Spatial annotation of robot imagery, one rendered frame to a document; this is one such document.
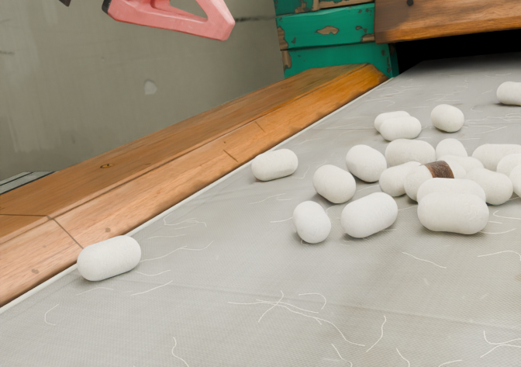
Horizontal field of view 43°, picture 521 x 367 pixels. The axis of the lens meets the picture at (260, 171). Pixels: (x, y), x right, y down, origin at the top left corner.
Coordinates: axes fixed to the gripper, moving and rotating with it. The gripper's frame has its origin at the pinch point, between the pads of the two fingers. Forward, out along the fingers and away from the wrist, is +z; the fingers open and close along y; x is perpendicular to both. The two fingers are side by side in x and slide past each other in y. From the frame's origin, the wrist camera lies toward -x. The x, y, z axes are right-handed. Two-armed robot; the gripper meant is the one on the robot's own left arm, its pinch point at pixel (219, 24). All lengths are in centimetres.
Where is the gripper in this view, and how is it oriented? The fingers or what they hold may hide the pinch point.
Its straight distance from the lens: 44.0
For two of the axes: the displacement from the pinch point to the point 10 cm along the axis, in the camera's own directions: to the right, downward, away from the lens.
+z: 7.6, 6.1, -2.1
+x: -4.4, 7.4, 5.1
